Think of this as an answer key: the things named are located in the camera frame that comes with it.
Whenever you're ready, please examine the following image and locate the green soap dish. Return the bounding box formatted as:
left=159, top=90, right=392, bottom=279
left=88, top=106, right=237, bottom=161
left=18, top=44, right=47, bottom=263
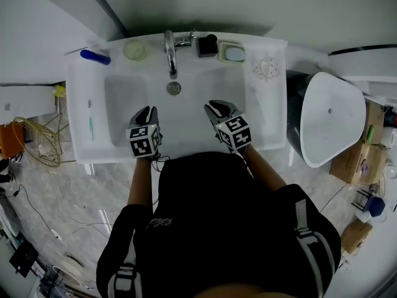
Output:
left=218, top=41, right=246, bottom=64

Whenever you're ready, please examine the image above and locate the pale blue soap bar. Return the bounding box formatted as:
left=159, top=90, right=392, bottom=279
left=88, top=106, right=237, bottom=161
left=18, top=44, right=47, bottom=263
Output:
left=224, top=46, right=245, bottom=62

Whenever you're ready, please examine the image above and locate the black shirt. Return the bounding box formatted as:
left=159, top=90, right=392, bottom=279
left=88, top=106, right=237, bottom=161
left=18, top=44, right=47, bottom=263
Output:
left=96, top=151, right=342, bottom=298

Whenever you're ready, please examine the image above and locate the person's left forearm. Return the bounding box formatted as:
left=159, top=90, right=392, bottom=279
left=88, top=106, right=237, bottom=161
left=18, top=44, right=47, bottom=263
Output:
left=127, top=157, right=154, bottom=206

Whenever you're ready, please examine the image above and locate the person's right forearm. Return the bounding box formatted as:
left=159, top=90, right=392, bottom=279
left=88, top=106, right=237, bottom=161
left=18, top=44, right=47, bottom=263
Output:
left=243, top=144, right=288, bottom=194

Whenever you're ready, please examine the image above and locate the metal sink drain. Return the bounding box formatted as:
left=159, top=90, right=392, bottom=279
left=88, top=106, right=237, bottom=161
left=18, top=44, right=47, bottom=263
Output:
left=166, top=81, right=182, bottom=96

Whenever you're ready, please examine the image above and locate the white curved fixture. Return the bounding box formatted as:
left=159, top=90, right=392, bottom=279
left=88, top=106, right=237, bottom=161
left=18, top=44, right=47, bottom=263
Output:
left=328, top=43, right=397, bottom=104

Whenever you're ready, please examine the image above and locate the white round disc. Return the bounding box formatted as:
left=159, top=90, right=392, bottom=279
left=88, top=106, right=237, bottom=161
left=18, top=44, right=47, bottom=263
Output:
left=60, top=255, right=84, bottom=281

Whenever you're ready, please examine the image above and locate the black wire rack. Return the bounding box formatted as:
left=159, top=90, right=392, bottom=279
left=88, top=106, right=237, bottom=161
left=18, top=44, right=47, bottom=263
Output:
left=352, top=189, right=373, bottom=212

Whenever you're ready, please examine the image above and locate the tall cardboard box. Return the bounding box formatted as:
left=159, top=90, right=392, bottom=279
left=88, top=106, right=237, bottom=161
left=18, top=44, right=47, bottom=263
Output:
left=365, top=101, right=385, bottom=145

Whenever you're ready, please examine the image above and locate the black square device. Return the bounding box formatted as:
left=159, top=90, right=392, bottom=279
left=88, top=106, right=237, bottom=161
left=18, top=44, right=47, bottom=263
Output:
left=9, top=242, right=40, bottom=278

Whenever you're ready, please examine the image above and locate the small cardboard box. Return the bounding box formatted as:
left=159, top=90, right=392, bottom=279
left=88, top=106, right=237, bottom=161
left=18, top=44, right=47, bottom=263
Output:
left=340, top=220, right=373, bottom=255

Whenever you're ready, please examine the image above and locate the teal toothbrush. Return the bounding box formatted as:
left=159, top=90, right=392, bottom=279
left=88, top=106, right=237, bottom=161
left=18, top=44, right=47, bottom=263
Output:
left=87, top=99, right=95, bottom=142

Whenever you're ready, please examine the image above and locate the white paper roll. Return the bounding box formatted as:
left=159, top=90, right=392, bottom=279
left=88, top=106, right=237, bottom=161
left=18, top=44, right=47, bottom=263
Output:
left=381, top=127, right=397, bottom=148

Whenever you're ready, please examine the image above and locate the black soap dispenser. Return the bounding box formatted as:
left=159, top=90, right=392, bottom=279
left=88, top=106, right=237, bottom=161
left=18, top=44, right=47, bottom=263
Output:
left=196, top=34, right=219, bottom=58

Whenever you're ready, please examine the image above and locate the clear patterned glass cup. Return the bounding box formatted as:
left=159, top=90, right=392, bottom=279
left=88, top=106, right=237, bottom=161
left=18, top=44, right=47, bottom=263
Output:
left=251, top=56, right=279, bottom=82

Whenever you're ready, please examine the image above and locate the chrome faucet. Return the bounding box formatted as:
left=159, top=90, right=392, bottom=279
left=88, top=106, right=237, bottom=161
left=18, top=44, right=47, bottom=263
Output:
left=163, top=29, right=197, bottom=80

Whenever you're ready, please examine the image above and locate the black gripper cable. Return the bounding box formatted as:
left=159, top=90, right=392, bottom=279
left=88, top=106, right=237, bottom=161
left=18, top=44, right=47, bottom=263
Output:
left=151, top=155, right=171, bottom=172
left=238, top=149, right=254, bottom=176

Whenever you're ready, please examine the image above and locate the green translucent cup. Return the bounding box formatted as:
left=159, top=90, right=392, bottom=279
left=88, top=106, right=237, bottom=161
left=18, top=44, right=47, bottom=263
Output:
left=123, top=39, right=146, bottom=61

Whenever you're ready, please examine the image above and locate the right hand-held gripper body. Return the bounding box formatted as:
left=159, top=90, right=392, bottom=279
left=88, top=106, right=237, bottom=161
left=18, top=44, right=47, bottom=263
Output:
left=215, top=114, right=252, bottom=155

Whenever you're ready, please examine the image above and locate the orange seat cushion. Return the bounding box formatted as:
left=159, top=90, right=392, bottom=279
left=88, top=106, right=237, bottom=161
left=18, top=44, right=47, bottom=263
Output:
left=0, top=124, right=25, bottom=160

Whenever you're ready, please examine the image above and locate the yellow wire chair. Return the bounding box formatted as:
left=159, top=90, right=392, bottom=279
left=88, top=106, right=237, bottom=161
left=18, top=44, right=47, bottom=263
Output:
left=12, top=116, right=63, bottom=168

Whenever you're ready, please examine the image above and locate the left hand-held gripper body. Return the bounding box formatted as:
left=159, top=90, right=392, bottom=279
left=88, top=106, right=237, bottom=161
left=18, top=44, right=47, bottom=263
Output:
left=125, top=122, right=163, bottom=159

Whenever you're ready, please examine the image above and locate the wide cardboard box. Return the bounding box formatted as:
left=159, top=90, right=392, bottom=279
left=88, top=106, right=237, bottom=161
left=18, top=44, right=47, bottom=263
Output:
left=329, top=141, right=388, bottom=185

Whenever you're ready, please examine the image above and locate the blue plastic container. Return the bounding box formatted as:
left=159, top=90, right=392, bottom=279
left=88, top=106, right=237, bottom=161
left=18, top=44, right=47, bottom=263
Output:
left=367, top=196, right=386, bottom=217

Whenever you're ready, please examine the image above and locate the white sink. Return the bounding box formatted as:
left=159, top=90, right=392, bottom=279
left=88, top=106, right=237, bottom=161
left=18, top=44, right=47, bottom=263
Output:
left=64, top=31, right=288, bottom=165

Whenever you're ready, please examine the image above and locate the grey shoulder strap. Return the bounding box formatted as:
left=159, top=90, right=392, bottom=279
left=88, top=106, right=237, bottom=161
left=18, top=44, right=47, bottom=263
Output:
left=113, top=228, right=143, bottom=298
left=294, top=199, right=337, bottom=298

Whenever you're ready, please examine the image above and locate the blue bottle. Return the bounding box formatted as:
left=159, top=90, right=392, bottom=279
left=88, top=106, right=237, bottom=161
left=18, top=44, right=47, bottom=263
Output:
left=79, top=49, right=112, bottom=66

